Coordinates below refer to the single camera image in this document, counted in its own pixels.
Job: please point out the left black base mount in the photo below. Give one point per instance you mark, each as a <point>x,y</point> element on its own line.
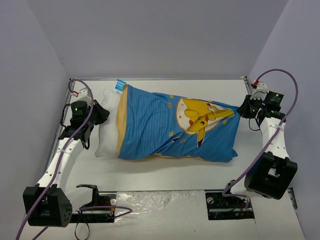
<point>99,215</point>

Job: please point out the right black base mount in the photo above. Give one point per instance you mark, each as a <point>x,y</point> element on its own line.
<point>220,208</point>

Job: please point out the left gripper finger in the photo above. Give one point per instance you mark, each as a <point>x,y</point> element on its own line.
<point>101,119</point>
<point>100,111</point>

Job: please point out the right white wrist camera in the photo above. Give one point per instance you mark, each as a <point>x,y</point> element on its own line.
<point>260,91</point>

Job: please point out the blue yellow Pikachu pillowcase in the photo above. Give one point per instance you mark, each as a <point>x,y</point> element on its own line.
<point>172,126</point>

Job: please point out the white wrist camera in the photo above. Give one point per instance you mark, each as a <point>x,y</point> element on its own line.
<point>260,91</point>
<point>84,95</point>

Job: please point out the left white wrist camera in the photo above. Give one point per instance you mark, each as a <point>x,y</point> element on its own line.
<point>84,95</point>

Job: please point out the white pillow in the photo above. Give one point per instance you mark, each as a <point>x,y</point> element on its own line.
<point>108,132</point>

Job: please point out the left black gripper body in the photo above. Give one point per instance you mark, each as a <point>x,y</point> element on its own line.
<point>97,113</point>

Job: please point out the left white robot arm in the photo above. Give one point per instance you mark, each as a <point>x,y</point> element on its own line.
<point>48,204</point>

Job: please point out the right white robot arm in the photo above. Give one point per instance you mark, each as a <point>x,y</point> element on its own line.
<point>271,172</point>

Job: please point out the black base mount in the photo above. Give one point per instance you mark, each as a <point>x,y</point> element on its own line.
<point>220,208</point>
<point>99,215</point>

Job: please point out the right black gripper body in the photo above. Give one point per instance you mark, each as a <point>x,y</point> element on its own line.
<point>248,108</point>

